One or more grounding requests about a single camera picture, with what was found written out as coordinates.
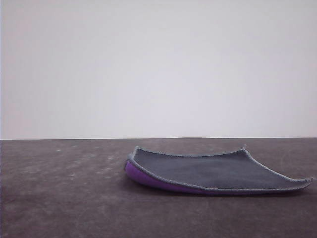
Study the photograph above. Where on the purple towel with grey hem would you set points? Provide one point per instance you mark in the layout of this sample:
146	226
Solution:
198	171

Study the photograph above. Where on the grey table cloth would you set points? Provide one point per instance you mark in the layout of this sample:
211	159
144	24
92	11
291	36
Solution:
62	198

